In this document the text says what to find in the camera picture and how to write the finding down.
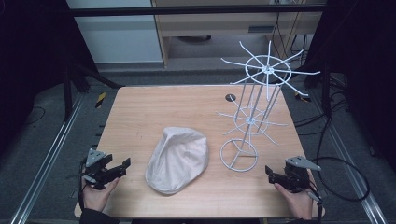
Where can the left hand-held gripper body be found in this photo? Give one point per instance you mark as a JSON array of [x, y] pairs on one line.
[[95, 169]]

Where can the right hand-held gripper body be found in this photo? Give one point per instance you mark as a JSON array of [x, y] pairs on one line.
[[297, 177]]

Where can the person's right hand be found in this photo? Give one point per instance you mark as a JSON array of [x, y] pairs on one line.
[[299, 203]]

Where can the person's left hand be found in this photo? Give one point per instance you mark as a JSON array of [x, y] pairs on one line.
[[96, 199]]

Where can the white flat cap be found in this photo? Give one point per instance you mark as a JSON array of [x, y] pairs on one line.
[[177, 161]]

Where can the yellow black striped marker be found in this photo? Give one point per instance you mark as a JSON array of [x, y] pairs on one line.
[[100, 100], [302, 97]]

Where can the black metal stand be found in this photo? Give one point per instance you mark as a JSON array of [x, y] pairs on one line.
[[67, 90]]

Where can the white cabinet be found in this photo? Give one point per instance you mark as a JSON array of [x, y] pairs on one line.
[[118, 37]]

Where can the black curtain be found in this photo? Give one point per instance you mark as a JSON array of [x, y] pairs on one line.
[[364, 62], [28, 62]]

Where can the light wooden desk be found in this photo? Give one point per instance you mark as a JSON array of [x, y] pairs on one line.
[[218, 25]]

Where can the aluminium floor rail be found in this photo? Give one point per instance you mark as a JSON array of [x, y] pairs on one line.
[[348, 158], [46, 158]]

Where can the black horizontal frame bar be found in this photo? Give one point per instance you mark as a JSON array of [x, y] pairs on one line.
[[186, 11]]

